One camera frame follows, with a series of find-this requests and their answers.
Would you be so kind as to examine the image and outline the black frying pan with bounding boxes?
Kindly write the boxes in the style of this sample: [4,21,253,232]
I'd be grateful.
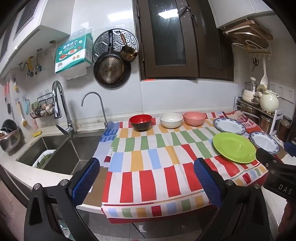
[93,30,131,89]

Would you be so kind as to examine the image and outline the blue patterned cloth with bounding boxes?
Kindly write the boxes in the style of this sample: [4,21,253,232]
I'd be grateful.
[97,120,121,165]

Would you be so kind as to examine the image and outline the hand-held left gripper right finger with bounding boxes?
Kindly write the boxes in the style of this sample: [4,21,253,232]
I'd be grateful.
[194,158,271,241]

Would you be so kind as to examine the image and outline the glass jar dark contents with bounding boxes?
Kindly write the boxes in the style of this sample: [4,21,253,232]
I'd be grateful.
[277,115,292,142]

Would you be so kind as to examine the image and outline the white basket of greens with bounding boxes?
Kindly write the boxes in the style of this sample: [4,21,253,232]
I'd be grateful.
[32,149,57,168]

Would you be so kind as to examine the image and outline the paper towel pack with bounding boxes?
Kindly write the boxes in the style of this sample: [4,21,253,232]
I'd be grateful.
[55,32,93,80]

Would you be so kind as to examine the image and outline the steel pot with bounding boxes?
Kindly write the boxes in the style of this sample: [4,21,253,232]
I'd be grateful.
[260,113,279,135]

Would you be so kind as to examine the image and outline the pink bowl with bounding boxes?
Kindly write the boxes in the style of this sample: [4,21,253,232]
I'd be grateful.
[183,111,206,126]

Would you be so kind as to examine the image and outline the wall rack with hooks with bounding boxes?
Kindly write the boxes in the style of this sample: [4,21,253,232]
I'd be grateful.
[232,40,272,61]

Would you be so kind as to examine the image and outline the cream pot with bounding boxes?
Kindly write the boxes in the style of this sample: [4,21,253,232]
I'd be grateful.
[242,89,260,105]

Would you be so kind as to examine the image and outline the dark brown window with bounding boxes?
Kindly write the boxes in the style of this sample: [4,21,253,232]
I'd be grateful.
[135,0,234,81]

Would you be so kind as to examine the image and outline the white vented cabinet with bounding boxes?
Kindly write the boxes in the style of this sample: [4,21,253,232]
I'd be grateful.
[0,0,77,79]

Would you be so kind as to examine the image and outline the red bowl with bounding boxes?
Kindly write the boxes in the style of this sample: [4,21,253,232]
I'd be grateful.
[129,114,152,132]

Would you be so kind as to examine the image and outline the white wall cabinet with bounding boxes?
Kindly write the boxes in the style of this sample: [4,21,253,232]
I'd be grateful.
[208,0,280,29]

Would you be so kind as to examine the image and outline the colourful striped cloth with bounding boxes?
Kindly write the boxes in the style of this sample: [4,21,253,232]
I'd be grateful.
[96,111,269,224]

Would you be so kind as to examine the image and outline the steel pot lid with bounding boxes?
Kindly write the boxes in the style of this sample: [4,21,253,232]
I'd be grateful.
[245,77,259,93]

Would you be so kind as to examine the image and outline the blue floral plate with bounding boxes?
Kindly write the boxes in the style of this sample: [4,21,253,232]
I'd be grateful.
[249,131,281,154]
[213,118,247,135]

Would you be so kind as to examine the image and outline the slim gooseneck faucet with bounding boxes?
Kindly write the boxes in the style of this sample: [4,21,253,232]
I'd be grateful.
[81,92,109,130]

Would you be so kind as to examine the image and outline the black wire basket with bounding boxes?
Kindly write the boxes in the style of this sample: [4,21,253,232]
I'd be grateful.
[30,92,56,119]

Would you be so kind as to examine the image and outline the white metal pot rack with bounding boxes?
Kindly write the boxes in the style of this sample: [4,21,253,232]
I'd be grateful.
[235,93,284,136]

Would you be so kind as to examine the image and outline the yellow hanging utensil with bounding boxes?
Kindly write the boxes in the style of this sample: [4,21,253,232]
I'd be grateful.
[24,57,34,78]

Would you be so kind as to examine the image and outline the round metal steamer rack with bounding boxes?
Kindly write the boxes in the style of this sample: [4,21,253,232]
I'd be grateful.
[92,28,139,63]

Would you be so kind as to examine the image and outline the brass pan with handles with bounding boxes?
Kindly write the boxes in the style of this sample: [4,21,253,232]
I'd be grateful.
[239,102,262,123]

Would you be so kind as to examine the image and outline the cream kettle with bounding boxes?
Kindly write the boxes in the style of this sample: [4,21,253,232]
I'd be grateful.
[254,84,280,114]

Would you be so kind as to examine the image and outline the person's right hand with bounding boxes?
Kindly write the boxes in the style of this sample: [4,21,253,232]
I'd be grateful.
[281,202,296,234]

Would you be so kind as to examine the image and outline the black wok with dishes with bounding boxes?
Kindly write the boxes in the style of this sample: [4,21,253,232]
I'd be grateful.
[0,119,20,156]

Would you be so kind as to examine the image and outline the metal hanging utensil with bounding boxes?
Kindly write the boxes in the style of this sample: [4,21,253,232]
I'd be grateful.
[35,49,43,75]

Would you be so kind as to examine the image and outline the chrome pull-down faucet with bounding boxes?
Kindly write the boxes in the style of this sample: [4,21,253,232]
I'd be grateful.
[51,80,78,137]

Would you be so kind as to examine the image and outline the white and yellow brush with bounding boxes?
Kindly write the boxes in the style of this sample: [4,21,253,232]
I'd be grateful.
[18,102,28,128]

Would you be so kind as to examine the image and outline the white bowl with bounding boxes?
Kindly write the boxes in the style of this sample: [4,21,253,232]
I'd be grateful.
[159,113,183,128]

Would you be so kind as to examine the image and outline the black appliance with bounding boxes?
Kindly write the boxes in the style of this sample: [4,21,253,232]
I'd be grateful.
[286,130,296,149]

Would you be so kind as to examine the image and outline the white ladle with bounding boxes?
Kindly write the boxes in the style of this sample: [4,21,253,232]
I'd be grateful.
[260,57,269,85]

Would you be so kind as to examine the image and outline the stainless steel sink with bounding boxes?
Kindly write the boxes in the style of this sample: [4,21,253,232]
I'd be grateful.
[16,134,103,175]

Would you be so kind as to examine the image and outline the green plate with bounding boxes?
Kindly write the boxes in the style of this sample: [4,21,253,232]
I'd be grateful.
[212,132,257,164]

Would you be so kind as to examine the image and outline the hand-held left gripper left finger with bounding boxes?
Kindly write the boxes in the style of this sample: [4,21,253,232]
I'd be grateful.
[24,158,101,241]

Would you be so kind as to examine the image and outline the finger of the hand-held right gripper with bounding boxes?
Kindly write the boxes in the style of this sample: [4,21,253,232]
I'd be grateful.
[284,142,296,154]
[255,148,287,168]

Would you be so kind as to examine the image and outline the cutting board wall rack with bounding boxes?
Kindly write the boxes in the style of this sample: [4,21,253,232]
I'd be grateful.
[222,20,274,45]

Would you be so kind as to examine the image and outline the small brass saucepan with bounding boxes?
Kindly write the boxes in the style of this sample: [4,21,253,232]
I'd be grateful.
[119,32,138,62]

